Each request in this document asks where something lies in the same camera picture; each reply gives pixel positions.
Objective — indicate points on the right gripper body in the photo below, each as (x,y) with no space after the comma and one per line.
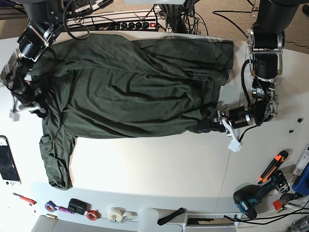
(30,97)

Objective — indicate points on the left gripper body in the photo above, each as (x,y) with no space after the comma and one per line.
(229,120)

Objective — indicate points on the dark green t-shirt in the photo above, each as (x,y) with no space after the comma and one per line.
(109,87)

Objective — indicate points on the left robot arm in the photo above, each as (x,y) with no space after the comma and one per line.
(266,41)

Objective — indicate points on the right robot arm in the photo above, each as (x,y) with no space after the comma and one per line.
(48,30)

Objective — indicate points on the orange black utility knife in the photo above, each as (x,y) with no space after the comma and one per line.
(273,166)

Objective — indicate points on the teal black power drill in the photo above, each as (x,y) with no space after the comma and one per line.
(248,197)

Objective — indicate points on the white handheld game console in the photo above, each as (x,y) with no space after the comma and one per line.
(8,170)

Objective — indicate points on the blue box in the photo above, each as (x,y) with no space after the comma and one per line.
(301,184)

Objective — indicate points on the red screwdriver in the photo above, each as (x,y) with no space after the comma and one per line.
(28,200)

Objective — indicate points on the purple tape roll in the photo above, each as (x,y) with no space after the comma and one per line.
(50,206)

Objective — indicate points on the black power strip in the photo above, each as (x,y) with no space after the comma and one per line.
(130,26)

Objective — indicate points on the white paper roll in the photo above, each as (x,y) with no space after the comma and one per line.
(147,220)

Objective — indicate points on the red tape roll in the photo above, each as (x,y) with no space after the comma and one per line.
(92,215)

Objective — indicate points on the clear tape dispenser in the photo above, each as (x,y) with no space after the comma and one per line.
(117,215)

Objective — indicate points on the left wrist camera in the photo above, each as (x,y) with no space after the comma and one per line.
(235,146)

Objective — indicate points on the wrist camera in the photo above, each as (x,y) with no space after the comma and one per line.
(235,146)
(14,116)

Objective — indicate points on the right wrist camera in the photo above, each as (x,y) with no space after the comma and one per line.
(14,116)

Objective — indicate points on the black action camera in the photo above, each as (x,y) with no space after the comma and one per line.
(76,206)

